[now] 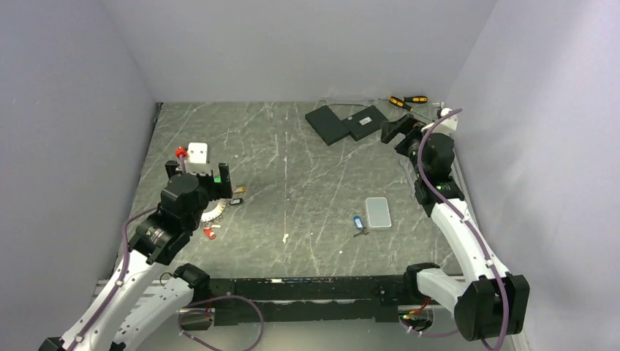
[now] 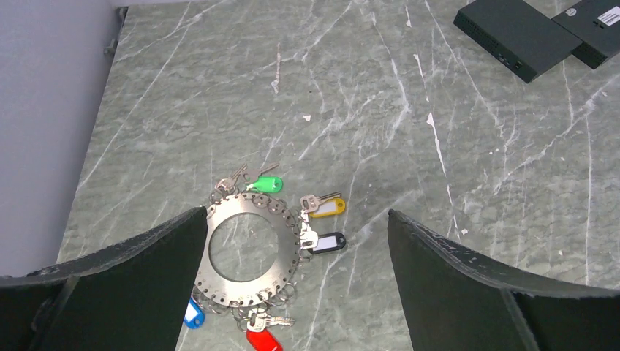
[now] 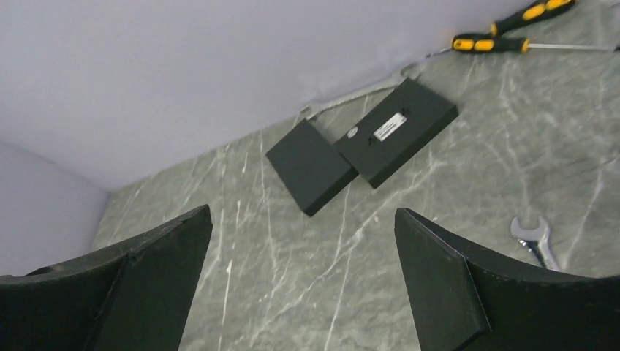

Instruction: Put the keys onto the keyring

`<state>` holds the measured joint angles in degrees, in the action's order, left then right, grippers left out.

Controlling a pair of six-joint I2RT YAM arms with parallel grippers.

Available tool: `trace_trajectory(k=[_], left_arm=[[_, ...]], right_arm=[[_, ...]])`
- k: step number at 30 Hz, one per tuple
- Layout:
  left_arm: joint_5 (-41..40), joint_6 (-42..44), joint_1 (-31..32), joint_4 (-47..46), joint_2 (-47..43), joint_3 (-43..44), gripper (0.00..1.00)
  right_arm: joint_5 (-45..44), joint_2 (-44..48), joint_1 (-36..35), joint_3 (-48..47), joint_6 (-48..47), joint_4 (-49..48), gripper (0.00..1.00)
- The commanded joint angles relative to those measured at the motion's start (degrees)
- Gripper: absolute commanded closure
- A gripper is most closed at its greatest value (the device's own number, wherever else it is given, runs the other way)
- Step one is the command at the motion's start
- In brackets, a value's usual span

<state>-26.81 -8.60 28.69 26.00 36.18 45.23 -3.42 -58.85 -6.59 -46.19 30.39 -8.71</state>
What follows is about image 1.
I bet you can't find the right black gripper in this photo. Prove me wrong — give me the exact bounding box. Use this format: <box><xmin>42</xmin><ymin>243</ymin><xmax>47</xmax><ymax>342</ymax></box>
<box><xmin>381</xmin><ymin>113</ymin><xmax>433</xmax><ymax>179</ymax></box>

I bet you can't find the metal keyring with keys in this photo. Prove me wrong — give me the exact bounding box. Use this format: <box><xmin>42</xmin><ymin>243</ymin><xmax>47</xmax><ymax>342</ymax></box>
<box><xmin>200</xmin><ymin>185</ymin><xmax>247</xmax><ymax>240</ymax></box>

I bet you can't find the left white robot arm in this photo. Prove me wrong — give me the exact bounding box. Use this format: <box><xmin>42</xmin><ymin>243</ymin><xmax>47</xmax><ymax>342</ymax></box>
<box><xmin>39</xmin><ymin>156</ymin><xmax>233</xmax><ymax>350</ymax></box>

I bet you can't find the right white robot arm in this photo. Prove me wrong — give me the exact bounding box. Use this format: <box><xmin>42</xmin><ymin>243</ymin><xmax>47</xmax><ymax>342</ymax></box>
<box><xmin>381</xmin><ymin>116</ymin><xmax>530</xmax><ymax>350</ymax></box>

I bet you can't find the small black box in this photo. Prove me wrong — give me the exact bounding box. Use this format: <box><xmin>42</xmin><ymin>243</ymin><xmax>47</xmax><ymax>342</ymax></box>
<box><xmin>342</xmin><ymin>105</ymin><xmax>388</xmax><ymax>141</ymax></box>

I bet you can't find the orange black screwdriver front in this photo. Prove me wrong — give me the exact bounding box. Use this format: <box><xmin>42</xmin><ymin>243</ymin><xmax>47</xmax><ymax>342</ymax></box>
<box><xmin>388</xmin><ymin>95</ymin><xmax>433</xmax><ymax>121</ymax></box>

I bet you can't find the orange black screwdriver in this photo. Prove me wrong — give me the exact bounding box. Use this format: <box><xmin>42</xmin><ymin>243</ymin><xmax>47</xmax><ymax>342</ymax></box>
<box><xmin>388</xmin><ymin>95</ymin><xmax>433</xmax><ymax>121</ymax></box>
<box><xmin>387</xmin><ymin>96</ymin><xmax>428</xmax><ymax>105</ymax></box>

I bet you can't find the silver wrench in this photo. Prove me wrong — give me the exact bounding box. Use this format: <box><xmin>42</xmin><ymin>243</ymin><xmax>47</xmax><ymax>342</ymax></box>
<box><xmin>399</xmin><ymin>158</ymin><xmax>415</xmax><ymax>189</ymax></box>

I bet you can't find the orange black screwdriver back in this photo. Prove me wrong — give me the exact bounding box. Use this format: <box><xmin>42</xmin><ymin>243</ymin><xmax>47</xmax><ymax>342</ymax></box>
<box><xmin>387</xmin><ymin>96</ymin><xmax>428</xmax><ymax>105</ymax></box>

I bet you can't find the large black box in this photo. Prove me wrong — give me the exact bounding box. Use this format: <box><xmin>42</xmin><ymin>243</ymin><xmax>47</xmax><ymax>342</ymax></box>
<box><xmin>305</xmin><ymin>106</ymin><xmax>350</xmax><ymax>146</ymax></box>

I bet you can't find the grey rectangular tin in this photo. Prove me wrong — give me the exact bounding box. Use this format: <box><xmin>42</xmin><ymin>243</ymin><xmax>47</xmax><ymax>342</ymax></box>
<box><xmin>365</xmin><ymin>197</ymin><xmax>392</xmax><ymax>228</ymax></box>

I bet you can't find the blue tagged key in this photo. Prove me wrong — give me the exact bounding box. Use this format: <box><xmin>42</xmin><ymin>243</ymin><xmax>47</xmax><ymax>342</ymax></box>
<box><xmin>353</xmin><ymin>216</ymin><xmax>368</xmax><ymax>238</ymax></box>

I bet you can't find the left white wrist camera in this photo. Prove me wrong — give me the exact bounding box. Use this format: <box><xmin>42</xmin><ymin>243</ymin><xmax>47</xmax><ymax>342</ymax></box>
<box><xmin>184</xmin><ymin>142</ymin><xmax>213</xmax><ymax>175</ymax></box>

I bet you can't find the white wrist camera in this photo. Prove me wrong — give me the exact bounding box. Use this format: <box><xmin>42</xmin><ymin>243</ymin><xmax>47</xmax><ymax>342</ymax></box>
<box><xmin>184</xmin><ymin>142</ymin><xmax>213</xmax><ymax>175</ymax></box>
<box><xmin>421</xmin><ymin>107</ymin><xmax>458</xmax><ymax>135</ymax></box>

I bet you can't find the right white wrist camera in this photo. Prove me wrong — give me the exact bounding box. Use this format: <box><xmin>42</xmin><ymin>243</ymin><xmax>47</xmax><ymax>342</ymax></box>
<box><xmin>421</xmin><ymin>107</ymin><xmax>458</xmax><ymax>135</ymax></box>

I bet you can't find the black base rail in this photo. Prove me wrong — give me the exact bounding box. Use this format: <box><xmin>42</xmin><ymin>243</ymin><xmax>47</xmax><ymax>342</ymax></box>
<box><xmin>192</xmin><ymin>275</ymin><xmax>436</xmax><ymax>326</ymax></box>

